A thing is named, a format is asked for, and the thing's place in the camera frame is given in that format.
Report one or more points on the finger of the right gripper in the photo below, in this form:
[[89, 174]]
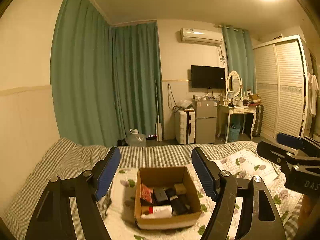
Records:
[[278, 156], [290, 141]]

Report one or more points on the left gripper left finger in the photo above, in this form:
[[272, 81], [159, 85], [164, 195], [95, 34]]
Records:
[[52, 217]]

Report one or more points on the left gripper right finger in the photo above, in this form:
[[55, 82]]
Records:
[[259, 217]]

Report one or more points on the black tv remote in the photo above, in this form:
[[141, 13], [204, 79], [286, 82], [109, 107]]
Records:
[[178, 206]]

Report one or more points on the white bottle red cap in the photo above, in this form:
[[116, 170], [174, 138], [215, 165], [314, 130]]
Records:
[[154, 212]]

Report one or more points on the dark checked suitcase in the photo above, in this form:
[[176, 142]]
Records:
[[258, 121]]

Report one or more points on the blue laundry basket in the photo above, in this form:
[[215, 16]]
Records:
[[233, 133]]

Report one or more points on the grey checked bed sheet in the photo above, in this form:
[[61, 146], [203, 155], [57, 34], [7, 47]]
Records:
[[67, 159]]

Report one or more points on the floral quilted blanket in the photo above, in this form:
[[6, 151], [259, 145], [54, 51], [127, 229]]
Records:
[[244, 163]]

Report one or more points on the white dressing table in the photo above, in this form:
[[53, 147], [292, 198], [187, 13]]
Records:
[[236, 115]]

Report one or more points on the white louvered wardrobe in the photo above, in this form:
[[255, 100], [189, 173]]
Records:
[[282, 84]]

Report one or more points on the oval vanity mirror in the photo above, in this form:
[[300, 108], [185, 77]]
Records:
[[234, 83]]

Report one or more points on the silver mini fridge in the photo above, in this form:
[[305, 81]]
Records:
[[206, 118]]

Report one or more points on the cardboard box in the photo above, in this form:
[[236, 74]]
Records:
[[166, 178]]

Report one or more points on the pink rose notebook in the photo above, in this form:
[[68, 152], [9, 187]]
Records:
[[146, 194]]

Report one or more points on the white suitcase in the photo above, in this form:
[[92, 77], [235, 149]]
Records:
[[185, 126]]

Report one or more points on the grey power bank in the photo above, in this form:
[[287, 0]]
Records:
[[160, 195]]

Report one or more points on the green curtain right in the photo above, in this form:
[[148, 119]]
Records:
[[240, 55]]

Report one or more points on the green curtain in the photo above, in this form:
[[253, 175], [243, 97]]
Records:
[[240, 55], [103, 77]]

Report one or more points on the clear water jug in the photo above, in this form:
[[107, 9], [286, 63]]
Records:
[[136, 139]]

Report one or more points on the white mop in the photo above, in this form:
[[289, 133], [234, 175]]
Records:
[[158, 123]]

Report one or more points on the green curtain left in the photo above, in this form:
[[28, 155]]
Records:
[[103, 77]]

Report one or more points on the white air conditioner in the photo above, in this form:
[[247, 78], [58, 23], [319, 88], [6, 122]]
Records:
[[201, 36]]

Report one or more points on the wall mounted black tv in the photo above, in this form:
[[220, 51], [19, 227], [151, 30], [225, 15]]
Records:
[[207, 77]]

